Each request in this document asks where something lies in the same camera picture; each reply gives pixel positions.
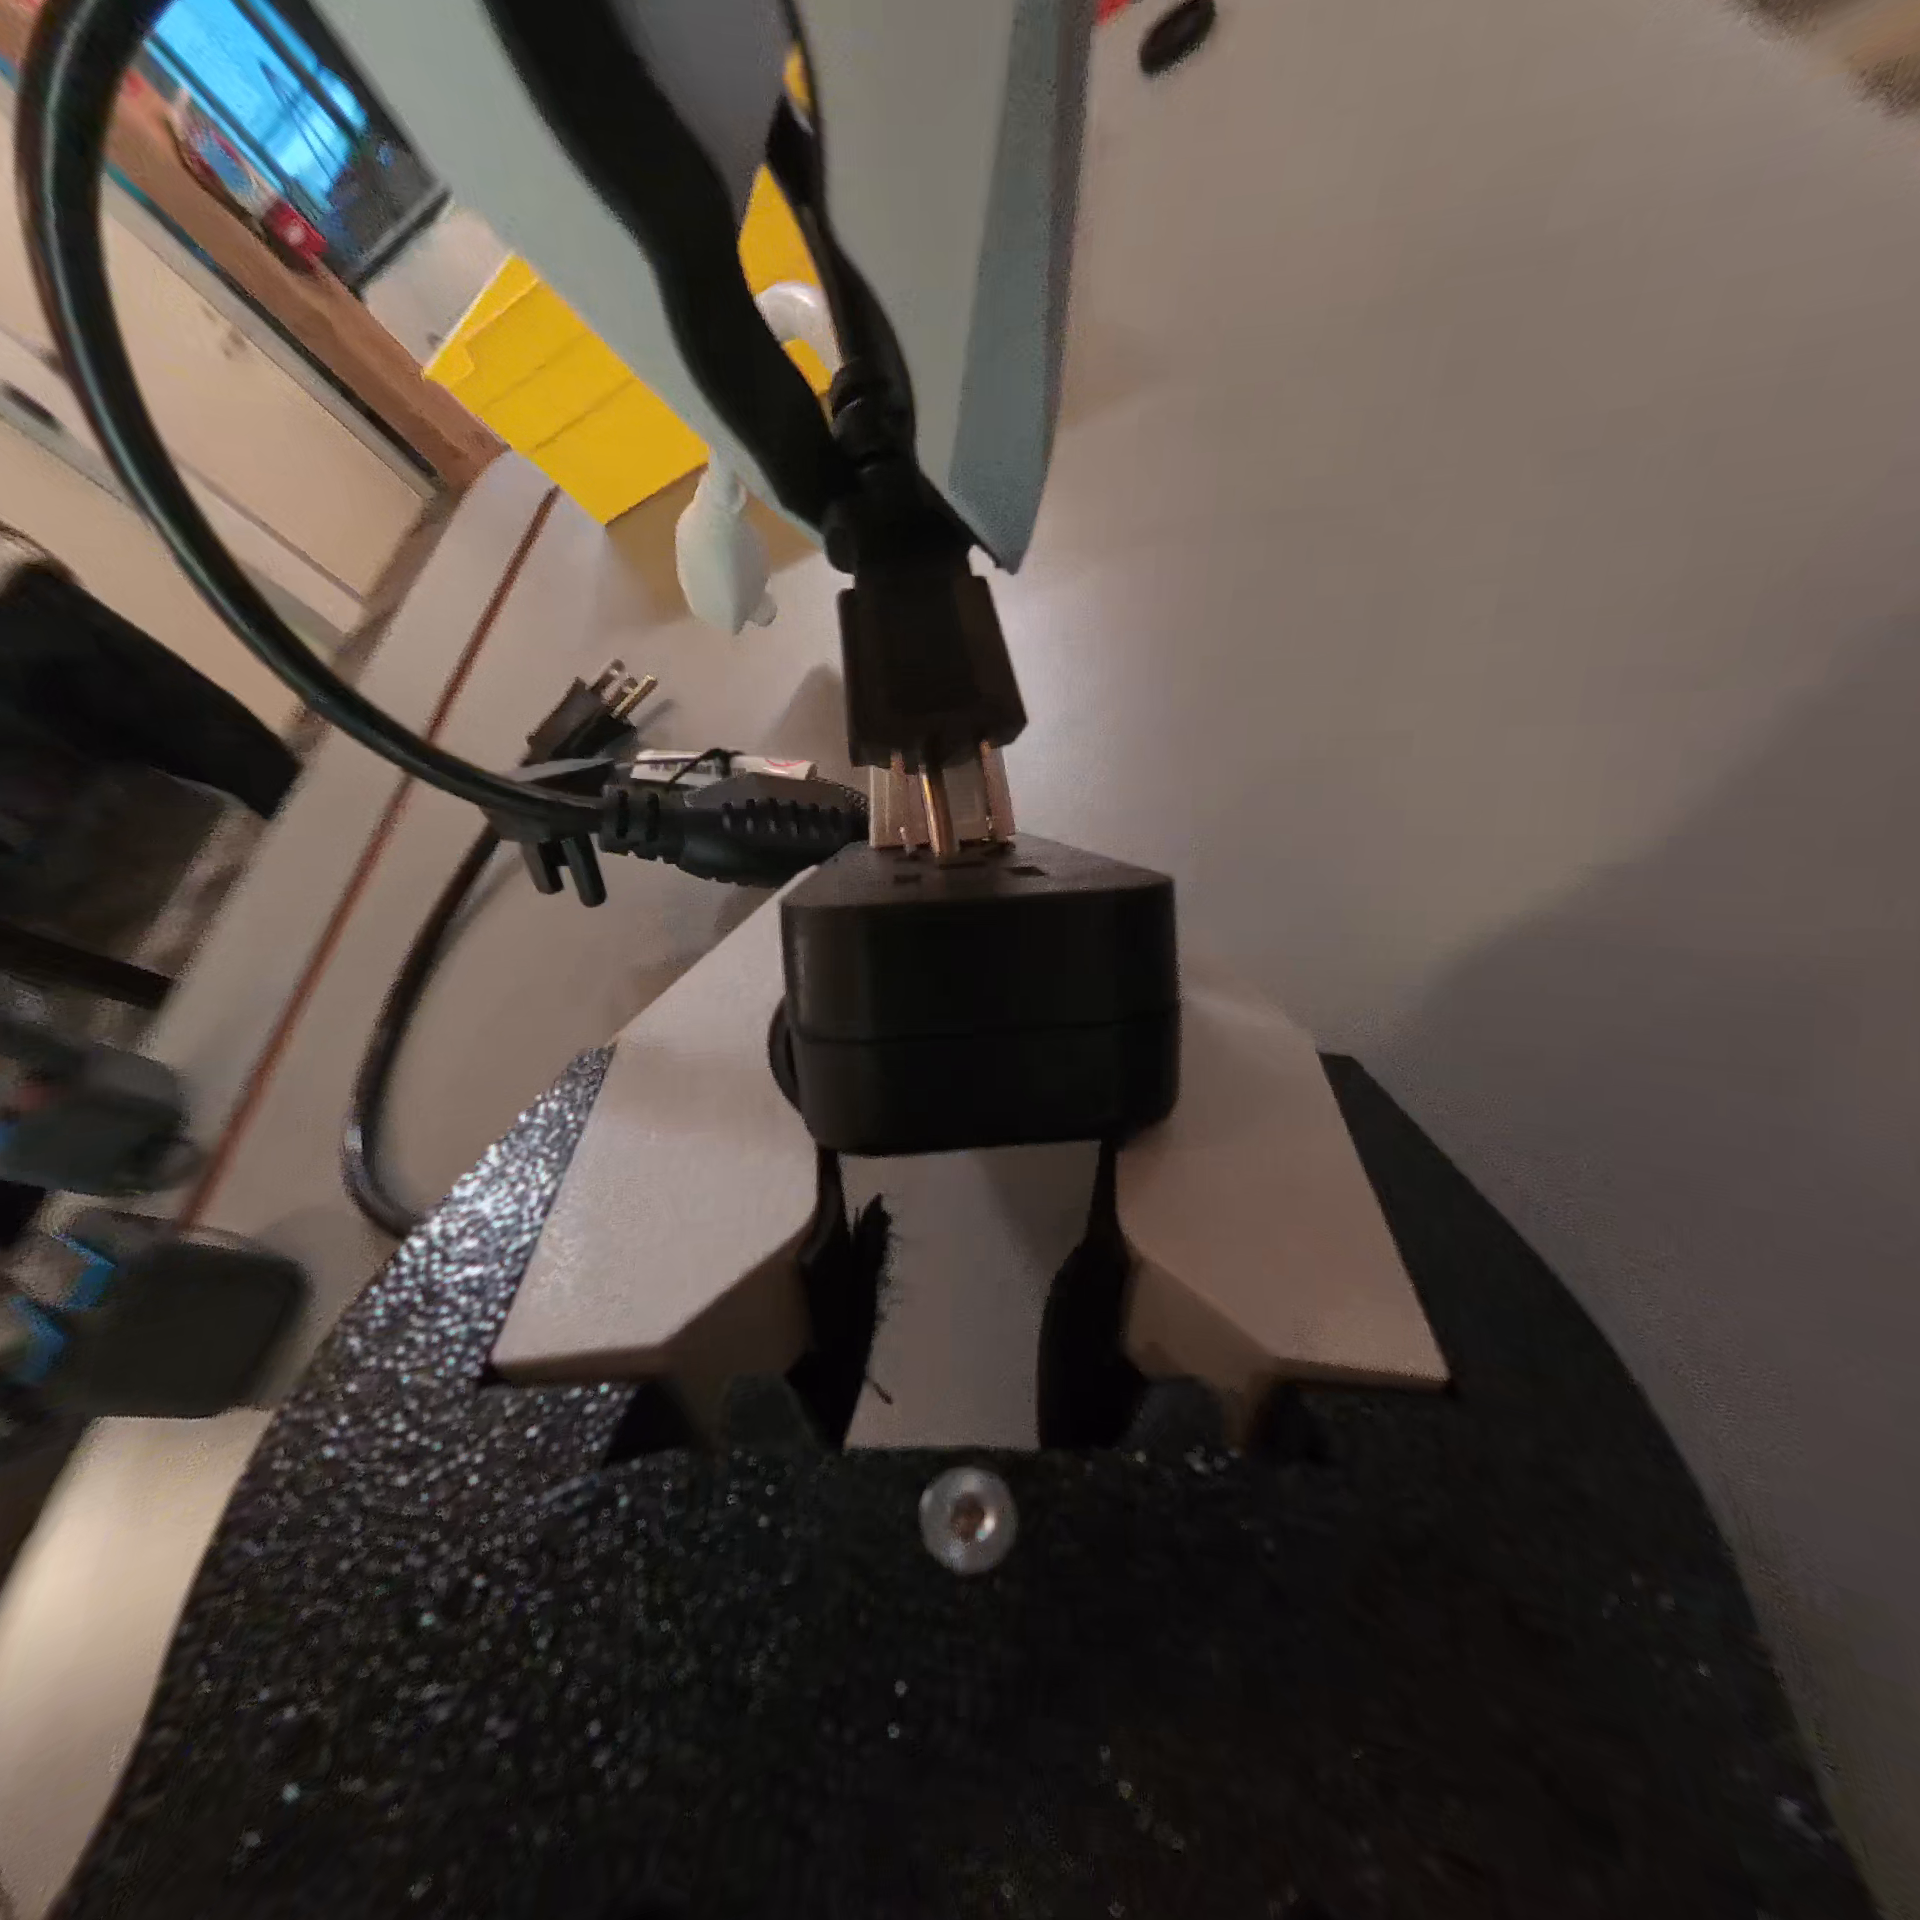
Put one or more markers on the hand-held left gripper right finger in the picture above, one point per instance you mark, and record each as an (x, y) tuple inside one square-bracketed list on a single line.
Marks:
[(1277, 1230)]

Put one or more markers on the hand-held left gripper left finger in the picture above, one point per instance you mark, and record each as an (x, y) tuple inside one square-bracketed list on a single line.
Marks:
[(661, 1200)]

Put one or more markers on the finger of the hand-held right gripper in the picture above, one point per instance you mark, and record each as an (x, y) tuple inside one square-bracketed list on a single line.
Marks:
[(494, 135), (990, 224)]

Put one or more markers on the black extension socket end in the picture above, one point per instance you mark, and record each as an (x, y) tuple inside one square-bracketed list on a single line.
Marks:
[(721, 769)]

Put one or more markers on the white plug adapter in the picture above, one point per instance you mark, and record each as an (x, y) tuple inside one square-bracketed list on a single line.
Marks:
[(721, 555)]

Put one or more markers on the large window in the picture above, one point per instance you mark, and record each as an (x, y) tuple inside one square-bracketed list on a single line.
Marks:
[(271, 135)]

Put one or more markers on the yellow plastic bin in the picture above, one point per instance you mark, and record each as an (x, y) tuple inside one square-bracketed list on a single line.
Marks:
[(557, 388)]

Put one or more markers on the black battery charger case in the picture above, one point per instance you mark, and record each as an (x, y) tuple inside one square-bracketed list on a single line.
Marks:
[(182, 1319)]

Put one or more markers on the grey charger case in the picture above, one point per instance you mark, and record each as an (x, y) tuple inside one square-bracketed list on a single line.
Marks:
[(106, 1119)]

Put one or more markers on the black box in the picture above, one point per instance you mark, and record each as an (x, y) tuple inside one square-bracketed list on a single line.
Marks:
[(119, 704)]

